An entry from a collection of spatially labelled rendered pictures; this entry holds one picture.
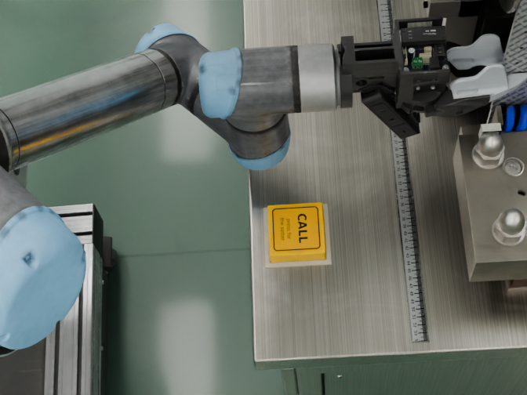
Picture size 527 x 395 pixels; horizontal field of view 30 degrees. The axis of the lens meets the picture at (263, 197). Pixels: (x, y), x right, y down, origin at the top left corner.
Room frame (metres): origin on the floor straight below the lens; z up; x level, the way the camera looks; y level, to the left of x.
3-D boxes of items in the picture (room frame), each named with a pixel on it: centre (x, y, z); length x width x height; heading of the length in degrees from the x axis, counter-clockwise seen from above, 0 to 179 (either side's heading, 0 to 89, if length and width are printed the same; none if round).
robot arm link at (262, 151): (0.60, 0.00, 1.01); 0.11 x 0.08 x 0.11; 39
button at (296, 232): (0.49, -0.03, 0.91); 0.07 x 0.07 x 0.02; 84
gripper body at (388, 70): (0.57, -0.16, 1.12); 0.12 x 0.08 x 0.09; 84
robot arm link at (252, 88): (0.59, -0.01, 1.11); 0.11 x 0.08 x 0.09; 84
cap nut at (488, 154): (0.49, -0.26, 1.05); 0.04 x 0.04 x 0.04
